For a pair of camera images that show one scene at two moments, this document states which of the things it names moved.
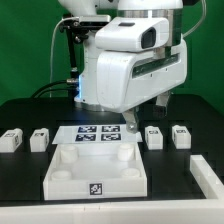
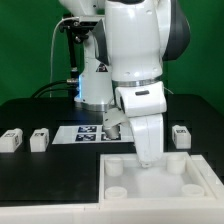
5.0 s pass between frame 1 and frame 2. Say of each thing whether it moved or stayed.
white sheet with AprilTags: stayed
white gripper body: moved
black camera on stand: stayed
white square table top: moved
